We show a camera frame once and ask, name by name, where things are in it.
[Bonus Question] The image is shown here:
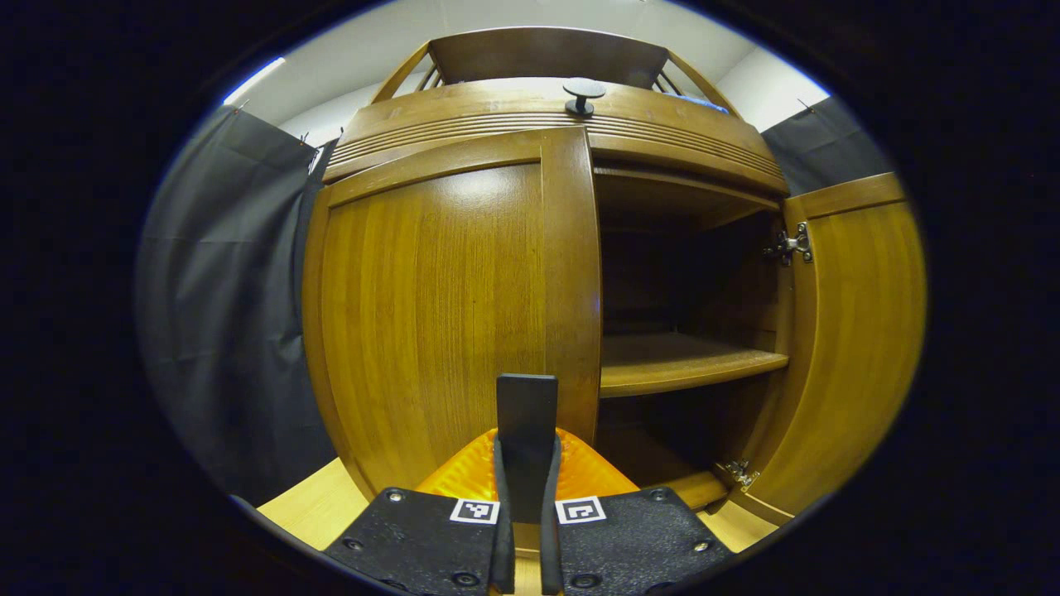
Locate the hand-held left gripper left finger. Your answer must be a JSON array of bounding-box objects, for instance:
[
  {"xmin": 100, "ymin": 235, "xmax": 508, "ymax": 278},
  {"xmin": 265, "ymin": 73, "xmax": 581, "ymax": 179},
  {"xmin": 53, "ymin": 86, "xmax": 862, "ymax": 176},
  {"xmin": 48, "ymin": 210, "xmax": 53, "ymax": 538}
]
[{"xmin": 323, "ymin": 428, "xmax": 516, "ymax": 596}]

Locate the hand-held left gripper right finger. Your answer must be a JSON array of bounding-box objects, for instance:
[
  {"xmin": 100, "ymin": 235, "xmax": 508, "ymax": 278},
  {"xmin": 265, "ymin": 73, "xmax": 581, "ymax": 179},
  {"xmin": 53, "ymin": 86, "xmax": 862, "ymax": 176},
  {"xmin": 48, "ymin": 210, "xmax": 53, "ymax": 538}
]
[{"xmin": 540, "ymin": 428, "xmax": 734, "ymax": 595}]

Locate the black door handle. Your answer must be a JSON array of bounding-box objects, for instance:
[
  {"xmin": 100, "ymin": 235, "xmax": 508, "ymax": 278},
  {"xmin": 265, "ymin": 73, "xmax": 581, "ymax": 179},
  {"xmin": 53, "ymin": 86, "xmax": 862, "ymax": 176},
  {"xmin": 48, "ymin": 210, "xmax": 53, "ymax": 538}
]
[{"xmin": 495, "ymin": 374, "xmax": 559, "ymax": 524}]

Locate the wooden cabinet door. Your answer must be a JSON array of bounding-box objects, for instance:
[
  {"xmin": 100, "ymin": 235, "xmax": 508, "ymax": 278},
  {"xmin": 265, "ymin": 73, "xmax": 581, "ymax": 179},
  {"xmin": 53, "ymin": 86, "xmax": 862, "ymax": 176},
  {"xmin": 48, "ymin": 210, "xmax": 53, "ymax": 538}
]
[
  {"xmin": 302, "ymin": 126, "xmax": 603, "ymax": 502},
  {"xmin": 733, "ymin": 172, "xmax": 928, "ymax": 526}
]

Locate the wooden double-door shoe cabinet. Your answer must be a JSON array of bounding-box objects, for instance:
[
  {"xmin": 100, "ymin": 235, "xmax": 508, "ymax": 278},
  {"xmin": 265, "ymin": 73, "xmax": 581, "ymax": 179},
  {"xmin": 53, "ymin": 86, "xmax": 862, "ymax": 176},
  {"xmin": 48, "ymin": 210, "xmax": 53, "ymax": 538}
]
[{"xmin": 302, "ymin": 26, "xmax": 928, "ymax": 526}]

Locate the metal door hinge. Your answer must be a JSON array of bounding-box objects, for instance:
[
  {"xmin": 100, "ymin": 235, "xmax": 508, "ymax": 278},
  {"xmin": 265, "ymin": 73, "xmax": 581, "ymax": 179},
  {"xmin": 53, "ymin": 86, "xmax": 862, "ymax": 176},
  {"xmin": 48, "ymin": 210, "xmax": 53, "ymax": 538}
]
[
  {"xmin": 716, "ymin": 459, "xmax": 761, "ymax": 492},
  {"xmin": 762, "ymin": 222, "xmax": 814, "ymax": 267}
]

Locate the wooden inner shelf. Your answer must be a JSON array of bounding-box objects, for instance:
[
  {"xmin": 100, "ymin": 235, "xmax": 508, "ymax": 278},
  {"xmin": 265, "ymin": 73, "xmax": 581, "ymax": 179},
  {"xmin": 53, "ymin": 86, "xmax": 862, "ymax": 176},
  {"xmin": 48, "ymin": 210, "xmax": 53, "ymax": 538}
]
[{"xmin": 600, "ymin": 333, "xmax": 790, "ymax": 400}]

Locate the black backdrop cloth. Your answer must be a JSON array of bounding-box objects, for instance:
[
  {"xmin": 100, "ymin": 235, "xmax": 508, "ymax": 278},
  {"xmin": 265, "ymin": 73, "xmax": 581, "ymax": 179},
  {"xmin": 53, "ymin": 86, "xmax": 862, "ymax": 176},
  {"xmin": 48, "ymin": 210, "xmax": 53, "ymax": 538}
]
[{"xmin": 137, "ymin": 95, "xmax": 899, "ymax": 506}]

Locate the wooden ribbed drawer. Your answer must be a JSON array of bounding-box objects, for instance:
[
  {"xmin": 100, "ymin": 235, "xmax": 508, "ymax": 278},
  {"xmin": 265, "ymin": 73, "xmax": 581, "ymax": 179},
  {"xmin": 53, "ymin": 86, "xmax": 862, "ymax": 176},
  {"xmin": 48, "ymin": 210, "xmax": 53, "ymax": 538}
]
[{"xmin": 323, "ymin": 77, "xmax": 789, "ymax": 198}]

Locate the round black drawer knob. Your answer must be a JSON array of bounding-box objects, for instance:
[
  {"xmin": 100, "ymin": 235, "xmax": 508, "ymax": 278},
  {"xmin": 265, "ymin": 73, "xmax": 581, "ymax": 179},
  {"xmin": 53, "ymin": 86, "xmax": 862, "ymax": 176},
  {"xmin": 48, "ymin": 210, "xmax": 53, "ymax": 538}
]
[{"xmin": 563, "ymin": 78, "xmax": 607, "ymax": 117}]

